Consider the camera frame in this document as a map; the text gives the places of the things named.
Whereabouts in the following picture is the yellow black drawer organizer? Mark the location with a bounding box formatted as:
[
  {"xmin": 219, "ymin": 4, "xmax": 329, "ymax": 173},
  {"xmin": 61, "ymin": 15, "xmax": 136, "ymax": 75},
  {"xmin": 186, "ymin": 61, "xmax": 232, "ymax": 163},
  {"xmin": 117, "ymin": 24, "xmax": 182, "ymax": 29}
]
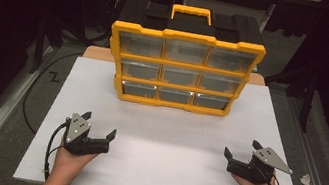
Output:
[{"xmin": 99, "ymin": 0, "xmax": 272, "ymax": 124}]

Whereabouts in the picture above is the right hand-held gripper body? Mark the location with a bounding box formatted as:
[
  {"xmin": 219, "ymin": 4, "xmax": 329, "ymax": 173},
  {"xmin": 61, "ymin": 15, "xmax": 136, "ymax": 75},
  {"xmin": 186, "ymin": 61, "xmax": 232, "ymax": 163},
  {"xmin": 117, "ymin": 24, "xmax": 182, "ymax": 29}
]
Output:
[{"xmin": 224, "ymin": 140, "xmax": 297, "ymax": 185}]

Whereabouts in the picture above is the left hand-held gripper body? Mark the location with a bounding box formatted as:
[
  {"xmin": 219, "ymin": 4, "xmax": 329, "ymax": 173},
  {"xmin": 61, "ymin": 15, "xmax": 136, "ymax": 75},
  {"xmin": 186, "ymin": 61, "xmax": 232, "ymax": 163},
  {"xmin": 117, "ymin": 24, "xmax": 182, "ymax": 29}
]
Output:
[{"xmin": 60, "ymin": 111, "xmax": 114, "ymax": 161}]

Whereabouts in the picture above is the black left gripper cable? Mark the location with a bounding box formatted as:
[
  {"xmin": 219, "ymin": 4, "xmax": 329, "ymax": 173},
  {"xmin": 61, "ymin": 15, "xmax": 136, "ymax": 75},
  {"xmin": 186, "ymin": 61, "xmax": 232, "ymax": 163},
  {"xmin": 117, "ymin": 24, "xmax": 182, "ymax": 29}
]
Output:
[{"xmin": 40, "ymin": 117, "xmax": 70, "ymax": 184}]

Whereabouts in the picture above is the person's left hand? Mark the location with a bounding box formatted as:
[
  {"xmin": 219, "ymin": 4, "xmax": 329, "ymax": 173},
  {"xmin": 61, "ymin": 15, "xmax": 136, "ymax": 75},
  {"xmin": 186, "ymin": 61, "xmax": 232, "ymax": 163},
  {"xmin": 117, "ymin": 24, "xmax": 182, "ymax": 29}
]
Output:
[{"xmin": 52, "ymin": 141, "xmax": 100, "ymax": 180}]

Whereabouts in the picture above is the crumpled white paper scrap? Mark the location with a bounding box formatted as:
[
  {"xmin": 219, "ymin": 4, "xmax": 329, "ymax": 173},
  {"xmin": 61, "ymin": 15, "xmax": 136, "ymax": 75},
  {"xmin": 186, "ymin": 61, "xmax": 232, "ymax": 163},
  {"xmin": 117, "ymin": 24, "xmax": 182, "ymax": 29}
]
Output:
[{"xmin": 298, "ymin": 172, "xmax": 316, "ymax": 185}]

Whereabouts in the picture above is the white board sheet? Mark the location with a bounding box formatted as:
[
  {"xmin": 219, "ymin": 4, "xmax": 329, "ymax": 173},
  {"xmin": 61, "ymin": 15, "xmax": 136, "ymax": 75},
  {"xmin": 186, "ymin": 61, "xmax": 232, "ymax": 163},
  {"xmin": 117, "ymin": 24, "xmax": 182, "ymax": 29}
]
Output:
[{"xmin": 12, "ymin": 47, "xmax": 323, "ymax": 185}]

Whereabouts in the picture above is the set of clear drawers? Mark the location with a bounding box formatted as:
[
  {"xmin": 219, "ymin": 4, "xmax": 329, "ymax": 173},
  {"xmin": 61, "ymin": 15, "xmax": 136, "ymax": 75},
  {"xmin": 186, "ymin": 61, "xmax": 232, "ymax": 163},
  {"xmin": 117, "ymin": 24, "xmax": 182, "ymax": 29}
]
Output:
[{"xmin": 109, "ymin": 29, "xmax": 258, "ymax": 115}]

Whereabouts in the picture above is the black metal stand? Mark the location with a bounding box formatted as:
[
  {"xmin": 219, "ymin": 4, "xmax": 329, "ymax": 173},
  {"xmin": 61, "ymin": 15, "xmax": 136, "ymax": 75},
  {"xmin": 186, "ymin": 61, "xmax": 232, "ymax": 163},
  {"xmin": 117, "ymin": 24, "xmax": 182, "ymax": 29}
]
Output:
[
  {"xmin": 297, "ymin": 67, "xmax": 321, "ymax": 134},
  {"xmin": 28, "ymin": 12, "xmax": 52, "ymax": 77}
]

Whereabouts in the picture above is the black floor cable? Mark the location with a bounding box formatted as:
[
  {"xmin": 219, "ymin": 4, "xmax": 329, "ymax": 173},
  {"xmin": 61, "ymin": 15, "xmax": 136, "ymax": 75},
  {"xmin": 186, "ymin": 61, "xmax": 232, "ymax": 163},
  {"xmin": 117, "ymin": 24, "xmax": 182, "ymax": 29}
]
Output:
[{"xmin": 17, "ymin": 43, "xmax": 86, "ymax": 142}]

